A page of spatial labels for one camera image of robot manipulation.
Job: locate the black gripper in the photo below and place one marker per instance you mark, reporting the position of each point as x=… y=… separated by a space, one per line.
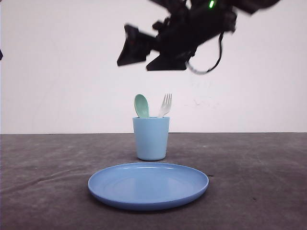
x=137 y=46

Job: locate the mint green plastic spoon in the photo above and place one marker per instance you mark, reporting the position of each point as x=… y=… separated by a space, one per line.
x=141 y=106

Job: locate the light blue plastic cup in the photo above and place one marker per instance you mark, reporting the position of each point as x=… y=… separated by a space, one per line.
x=151 y=137

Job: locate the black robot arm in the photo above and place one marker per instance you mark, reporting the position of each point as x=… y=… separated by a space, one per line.
x=239 y=3

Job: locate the white plastic fork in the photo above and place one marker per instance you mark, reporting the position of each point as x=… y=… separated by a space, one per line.
x=166 y=105

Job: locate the blue plastic plate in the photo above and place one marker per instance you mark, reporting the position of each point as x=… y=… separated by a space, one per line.
x=147 y=186

